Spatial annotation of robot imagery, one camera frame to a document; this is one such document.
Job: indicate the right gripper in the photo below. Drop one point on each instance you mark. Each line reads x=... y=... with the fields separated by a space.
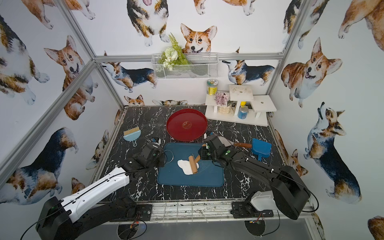
x=205 y=148

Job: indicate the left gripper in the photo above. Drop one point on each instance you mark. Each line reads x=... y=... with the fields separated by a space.
x=157 y=149

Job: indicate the wooden double roller pin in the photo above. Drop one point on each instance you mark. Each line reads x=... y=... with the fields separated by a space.
x=193 y=157

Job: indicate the round metal cutter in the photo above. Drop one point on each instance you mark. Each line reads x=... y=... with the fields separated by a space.
x=169 y=156

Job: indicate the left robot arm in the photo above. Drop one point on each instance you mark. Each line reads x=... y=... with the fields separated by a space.
x=70 y=217

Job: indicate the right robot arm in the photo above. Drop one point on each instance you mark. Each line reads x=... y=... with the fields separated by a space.
x=287 y=193

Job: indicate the metal dough scraper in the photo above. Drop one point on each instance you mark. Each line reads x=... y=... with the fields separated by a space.
x=228 y=143

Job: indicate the white dough piece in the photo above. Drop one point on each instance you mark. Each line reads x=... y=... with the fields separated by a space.
x=185 y=166

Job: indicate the teal plastic tray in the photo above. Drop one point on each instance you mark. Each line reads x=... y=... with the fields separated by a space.
x=209 y=175

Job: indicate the light blue hand brush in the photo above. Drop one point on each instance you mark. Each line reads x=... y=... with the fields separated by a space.
x=132 y=135

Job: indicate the red round tray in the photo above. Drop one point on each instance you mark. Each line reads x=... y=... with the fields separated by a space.
x=187 y=125

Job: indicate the blue can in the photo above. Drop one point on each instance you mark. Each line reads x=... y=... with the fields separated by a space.
x=243 y=112

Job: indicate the pink flower decoration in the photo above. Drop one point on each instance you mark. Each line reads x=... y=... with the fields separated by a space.
x=222 y=98

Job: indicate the white tiered shelf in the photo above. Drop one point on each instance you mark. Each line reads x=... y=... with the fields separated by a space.
x=250 y=109

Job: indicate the yellow sunflower seed can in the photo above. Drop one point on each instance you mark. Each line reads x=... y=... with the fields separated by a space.
x=212 y=87

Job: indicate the artificial green white flowers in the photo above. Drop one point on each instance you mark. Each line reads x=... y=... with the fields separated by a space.
x=173 y=56

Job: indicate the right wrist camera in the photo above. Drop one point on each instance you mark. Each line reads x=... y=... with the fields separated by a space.
x=208 y=134

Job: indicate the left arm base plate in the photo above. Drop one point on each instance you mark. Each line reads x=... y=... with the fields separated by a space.
x=139 y=212

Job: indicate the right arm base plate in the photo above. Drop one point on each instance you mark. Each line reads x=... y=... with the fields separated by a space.
x=243 y=210

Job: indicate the white wire wall basket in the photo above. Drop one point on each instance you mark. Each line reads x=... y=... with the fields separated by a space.
x=201 y=66

